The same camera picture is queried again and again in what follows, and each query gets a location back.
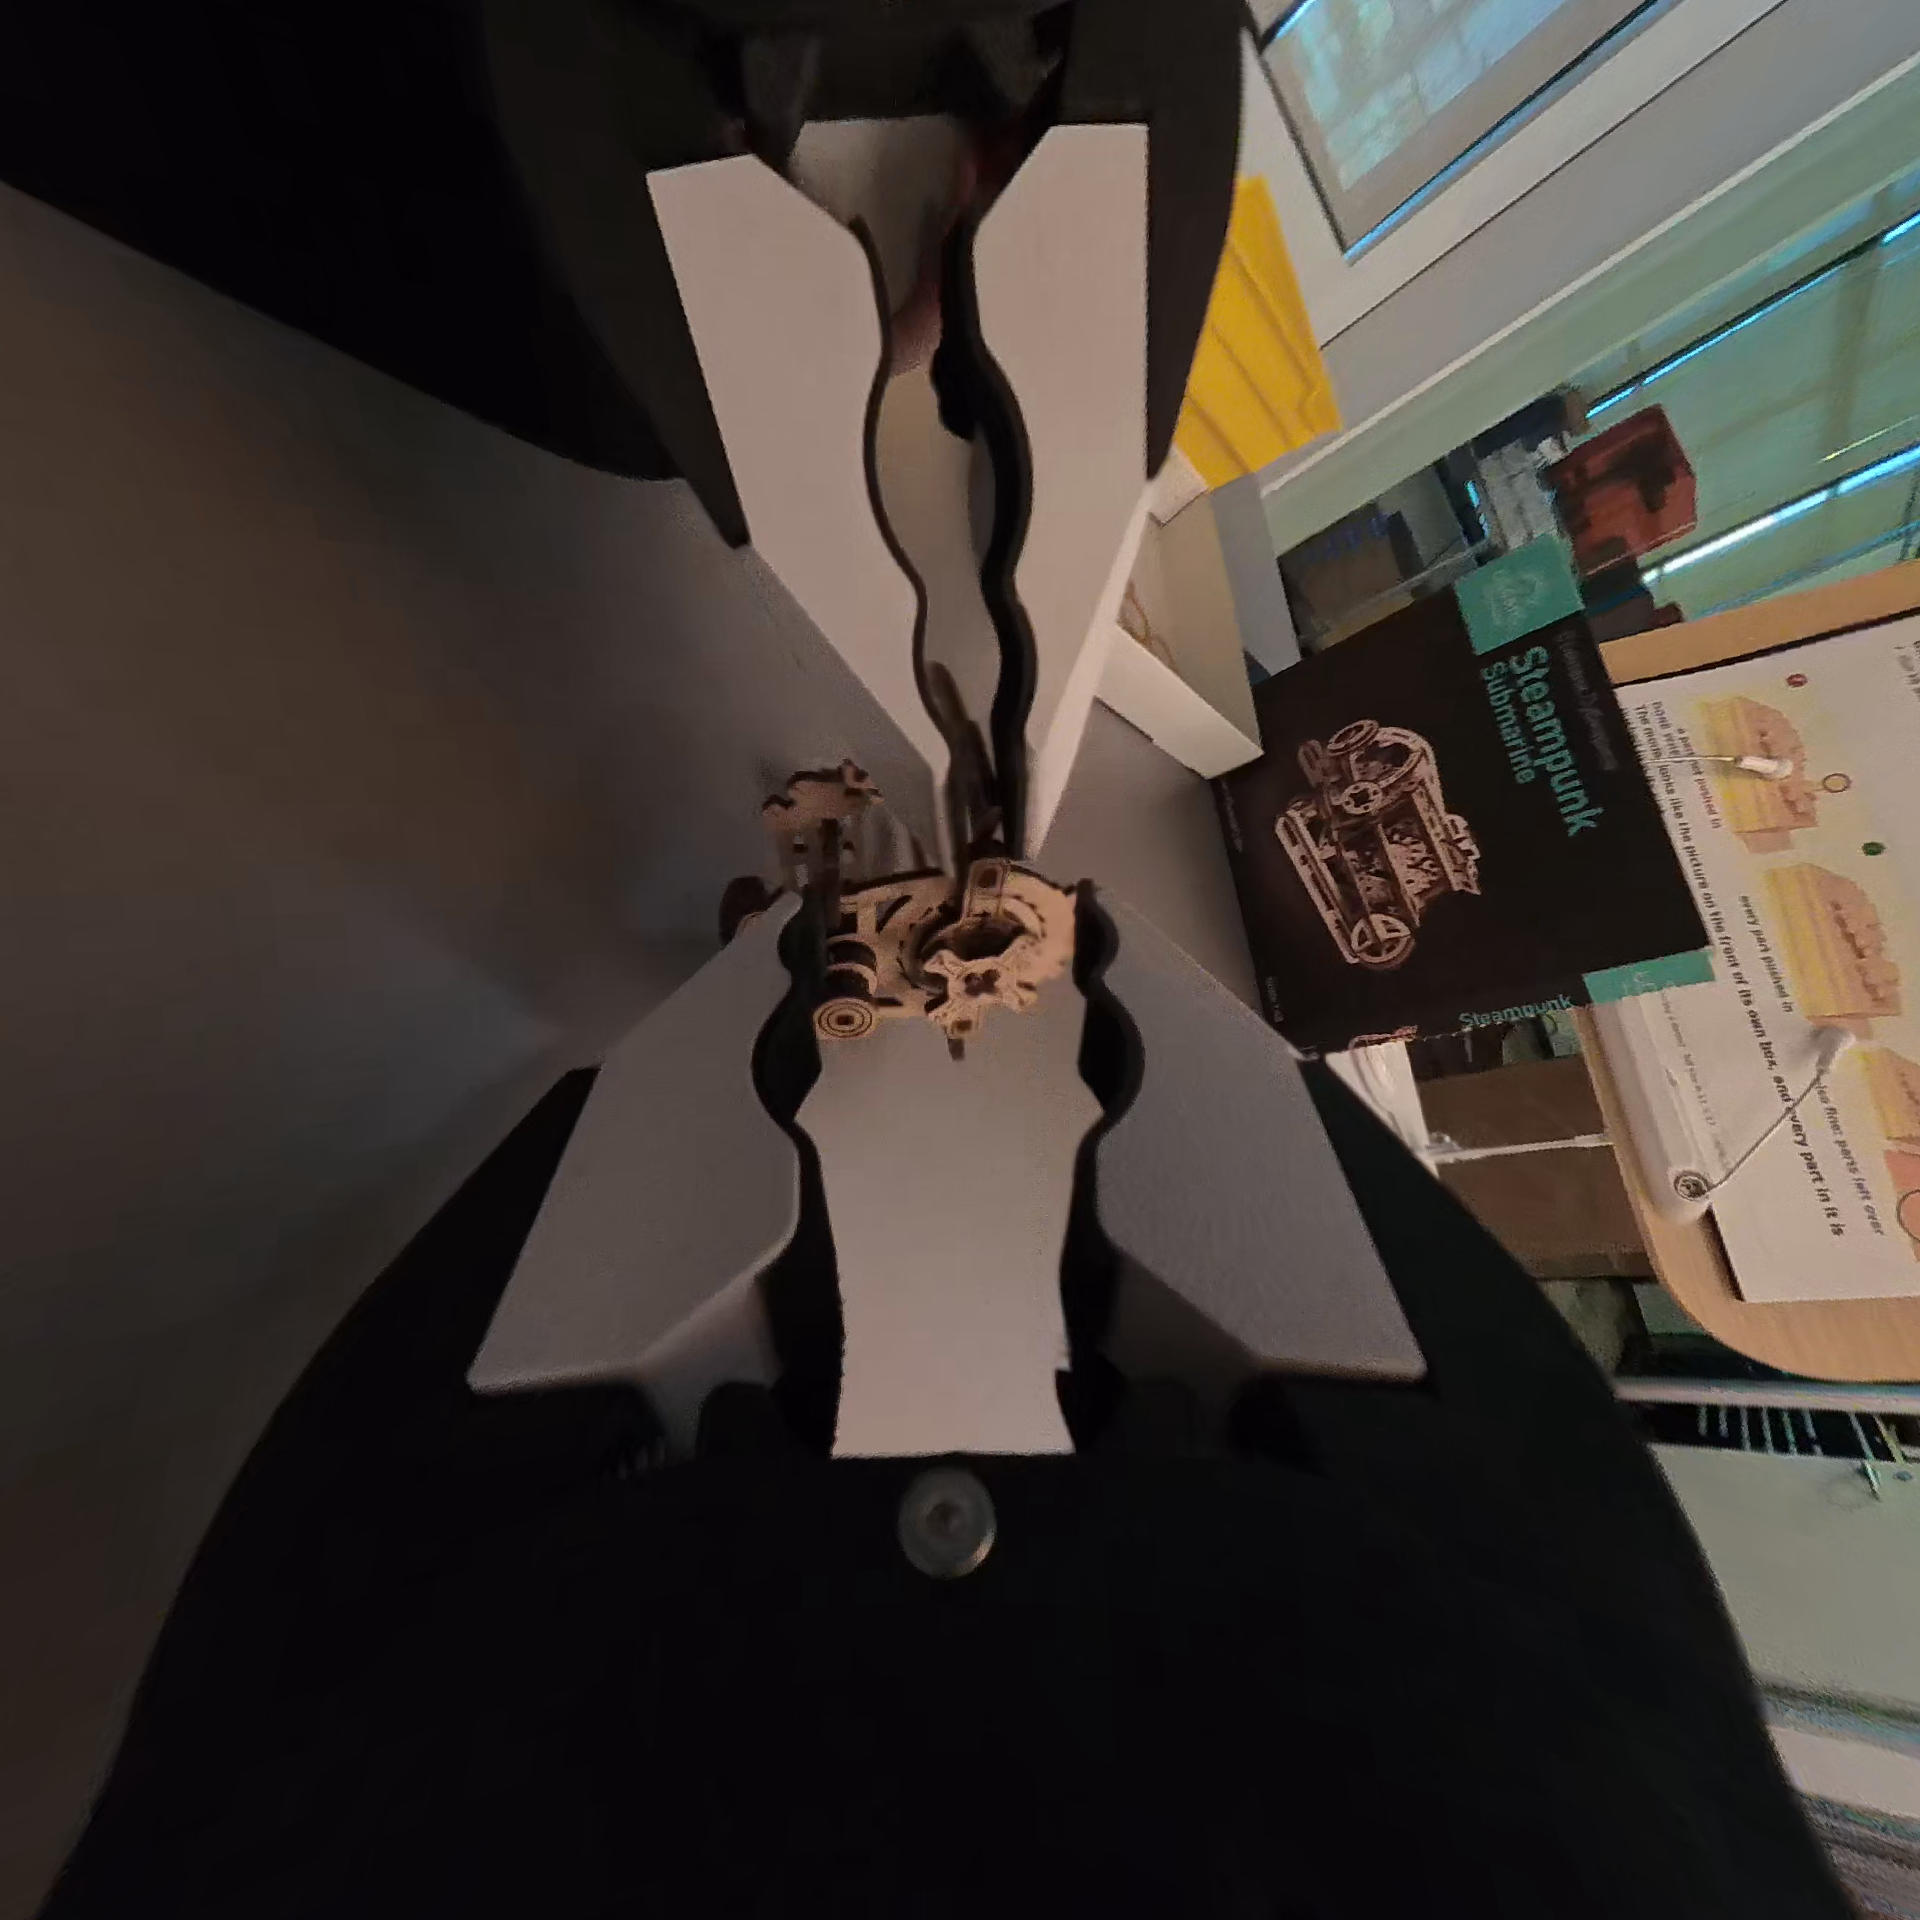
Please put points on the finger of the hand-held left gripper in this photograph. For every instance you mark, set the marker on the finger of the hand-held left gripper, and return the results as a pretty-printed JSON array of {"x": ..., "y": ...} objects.
[
  {"x": 764, "y": 375},
  {"x": 1089, "y": 375}
]

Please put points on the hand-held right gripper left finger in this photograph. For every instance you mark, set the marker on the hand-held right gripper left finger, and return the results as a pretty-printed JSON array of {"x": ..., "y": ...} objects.
[{"x": 645, "y": 1214}]

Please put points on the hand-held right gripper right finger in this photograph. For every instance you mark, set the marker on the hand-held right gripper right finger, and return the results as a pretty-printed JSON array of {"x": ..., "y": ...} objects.
[{"x": 1245, "y": 1200}]

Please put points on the wooden gear model assembly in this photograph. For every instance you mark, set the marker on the wooden gear model assembly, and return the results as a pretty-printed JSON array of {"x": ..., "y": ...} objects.
[{"x": 975, "y": 938}]

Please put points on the dark wooden link part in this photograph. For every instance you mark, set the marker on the dark wooden link part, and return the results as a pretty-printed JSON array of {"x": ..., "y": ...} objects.
[{"x": 968, "y": 765}]

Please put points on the black model kit box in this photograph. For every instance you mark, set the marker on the black model kit box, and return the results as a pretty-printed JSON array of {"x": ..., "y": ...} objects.
[{"x": 1349, "y": 720}]

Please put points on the yellow plastic bin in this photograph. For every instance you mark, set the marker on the yellow plastic bin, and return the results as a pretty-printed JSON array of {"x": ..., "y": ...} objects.
[{"x": 1253, "y": 360}]

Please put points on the glass window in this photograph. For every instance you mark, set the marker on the glass window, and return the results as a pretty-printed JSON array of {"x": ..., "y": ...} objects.
[{"x": 1501, "y": 91}]

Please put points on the white cardboard box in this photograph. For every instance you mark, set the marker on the white cardboard box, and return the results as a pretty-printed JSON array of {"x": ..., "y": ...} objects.
[{"x": 1177, "y": 706}]

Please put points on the wooden display board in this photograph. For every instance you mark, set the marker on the wooden display board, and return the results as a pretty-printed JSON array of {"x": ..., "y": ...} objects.
[{"x": 1694, "y": 1330}]

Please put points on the printed task sheet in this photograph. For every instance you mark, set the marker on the printed task sheet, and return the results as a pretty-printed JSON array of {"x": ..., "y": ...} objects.
[{"x": 1799, "y": 1142}]

